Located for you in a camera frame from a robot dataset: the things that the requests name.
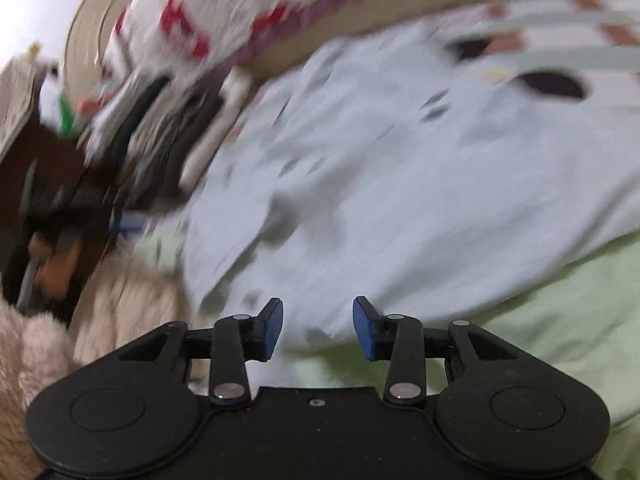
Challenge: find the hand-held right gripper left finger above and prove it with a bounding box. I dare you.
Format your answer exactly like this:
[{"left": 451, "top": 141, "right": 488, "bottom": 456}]
[{"left": 117, "top": 297, "right": 285, "bottom": 406}]

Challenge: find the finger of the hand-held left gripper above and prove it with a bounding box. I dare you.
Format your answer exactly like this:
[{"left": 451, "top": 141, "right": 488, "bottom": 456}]
[{"left": 107, "top": 212, "right": 148, "bottom": 238}]

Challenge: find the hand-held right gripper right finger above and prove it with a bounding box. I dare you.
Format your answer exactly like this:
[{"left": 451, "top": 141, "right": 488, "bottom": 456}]
[{"left": 352, "top": 296, "right": 521, "bottom": 405}]

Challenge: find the light grey sweatshirt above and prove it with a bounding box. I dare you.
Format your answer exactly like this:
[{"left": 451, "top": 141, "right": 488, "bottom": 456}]
[{"left": 180, "top": 20, "right": 640, "bottom": 361}]

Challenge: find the person's left hand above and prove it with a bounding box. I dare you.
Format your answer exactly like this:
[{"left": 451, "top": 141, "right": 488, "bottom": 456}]
[{"left": 27, "top": 232, "right": 76, "bottom": 303}]

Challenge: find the brown wooden dresser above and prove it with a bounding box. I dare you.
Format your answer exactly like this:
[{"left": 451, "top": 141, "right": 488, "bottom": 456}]
[{"left": 0, "top": 120, "right": 116, "bottom": 281}]

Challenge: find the beige fluffy cloth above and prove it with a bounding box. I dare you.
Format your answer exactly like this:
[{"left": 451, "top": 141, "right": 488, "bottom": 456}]
[{"left": 0, "top": 255, "right": 211, "bottom": 480}]

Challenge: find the green and white bag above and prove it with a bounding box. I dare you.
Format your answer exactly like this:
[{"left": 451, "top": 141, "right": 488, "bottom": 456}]
[{"left": 40, "top": 75, "right": 81, "bottom": 136}]

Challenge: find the patterned cloth on dresser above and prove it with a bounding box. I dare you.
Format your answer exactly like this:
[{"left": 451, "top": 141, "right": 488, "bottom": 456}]
[{"left": 0, "top": 55, "right": 41, "bottom": 161}]

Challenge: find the light green blanket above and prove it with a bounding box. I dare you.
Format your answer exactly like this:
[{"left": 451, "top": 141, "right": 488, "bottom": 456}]
[{"left": 295, "top": 237, "right": 640, "bottom": 480}]

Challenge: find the checked floor rug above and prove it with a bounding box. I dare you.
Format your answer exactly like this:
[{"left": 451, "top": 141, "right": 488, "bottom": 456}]
[{"left": 425, "top": 0, "right": 640, "bottom": 111}]

